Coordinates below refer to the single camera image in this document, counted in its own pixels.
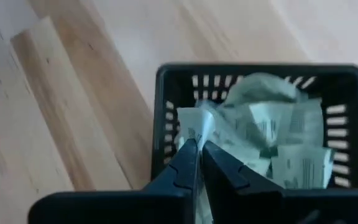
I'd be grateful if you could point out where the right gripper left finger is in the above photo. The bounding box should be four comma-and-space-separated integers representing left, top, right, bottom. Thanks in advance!
143, 139, 200, 224

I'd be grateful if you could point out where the green white sweetener packet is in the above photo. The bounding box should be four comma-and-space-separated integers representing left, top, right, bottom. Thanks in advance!
224, 72, 309, 106
247, 101, 295, 147
269, 145, 336, 190
175, 106, 216, 224
208, 107, 272, 177
286, 98, 325, 147

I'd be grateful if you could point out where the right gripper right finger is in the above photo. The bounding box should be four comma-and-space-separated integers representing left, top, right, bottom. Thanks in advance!
202, 140, 279, 224

